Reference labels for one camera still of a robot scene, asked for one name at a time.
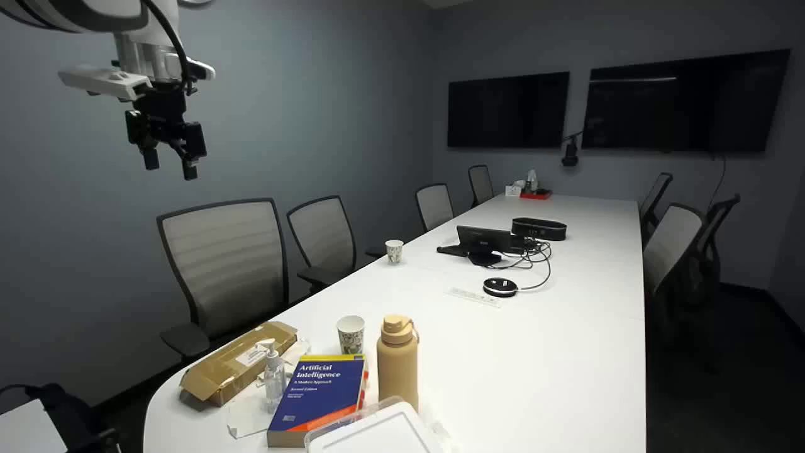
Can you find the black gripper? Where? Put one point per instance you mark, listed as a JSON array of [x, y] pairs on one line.
[[165, 117]]

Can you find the clear pump bottle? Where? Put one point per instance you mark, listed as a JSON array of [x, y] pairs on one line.
[[275, 378]]

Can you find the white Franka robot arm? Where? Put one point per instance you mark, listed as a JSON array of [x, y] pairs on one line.
[[128, 47]]

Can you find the tan thermos bottle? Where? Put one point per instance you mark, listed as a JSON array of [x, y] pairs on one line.
[[398, 366]]

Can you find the small white bottle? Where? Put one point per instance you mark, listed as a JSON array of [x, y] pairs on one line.
[[532, 180]]

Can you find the large grey mesh chair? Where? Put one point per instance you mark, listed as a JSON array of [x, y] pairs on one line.
[[221, 259]]

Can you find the grey mesh office chair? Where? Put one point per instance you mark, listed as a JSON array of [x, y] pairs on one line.
[[432, 205], [481, 181], [323, 240]]

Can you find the brown cardboard box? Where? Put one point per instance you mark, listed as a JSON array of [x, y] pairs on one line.
[[235, 364]]

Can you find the plain white paper cup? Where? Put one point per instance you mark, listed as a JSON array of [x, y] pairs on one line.
[[392, 249]]

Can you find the patterned paper cup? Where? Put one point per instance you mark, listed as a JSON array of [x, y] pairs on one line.
[[351, 335]]

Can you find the blue textbook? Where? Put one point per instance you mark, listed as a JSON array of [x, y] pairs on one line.
[[318, 398]]

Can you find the white flat board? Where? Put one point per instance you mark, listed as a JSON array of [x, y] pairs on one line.
[[25, 428]]

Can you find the black laptop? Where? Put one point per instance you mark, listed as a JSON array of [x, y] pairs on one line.
[[487, 238]]

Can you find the black power adapter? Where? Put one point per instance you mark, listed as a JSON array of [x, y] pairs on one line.
[[484, 258]]

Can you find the round black speakerphone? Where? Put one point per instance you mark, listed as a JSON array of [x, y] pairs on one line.
[[500, 284]]

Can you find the red tray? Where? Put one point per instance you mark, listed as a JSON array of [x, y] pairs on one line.
[[536, 194]]

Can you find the black video bar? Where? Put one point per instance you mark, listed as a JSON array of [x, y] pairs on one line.
[[539, 227]]

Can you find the dark office chair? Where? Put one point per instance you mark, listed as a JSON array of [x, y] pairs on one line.
[[658, 203]]

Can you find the white-backed office chair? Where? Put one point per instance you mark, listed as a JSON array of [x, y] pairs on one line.
[[668, 245]]

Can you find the black-backed office chair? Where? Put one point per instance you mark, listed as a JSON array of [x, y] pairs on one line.
[[712, 243]]

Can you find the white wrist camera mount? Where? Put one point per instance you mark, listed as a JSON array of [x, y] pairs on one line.
[[100, 81]]

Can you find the smaller black wall television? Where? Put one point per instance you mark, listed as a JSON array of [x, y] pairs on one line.
[[505, 111]]

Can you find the larger black wall television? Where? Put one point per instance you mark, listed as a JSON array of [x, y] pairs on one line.
[[687, 101]]

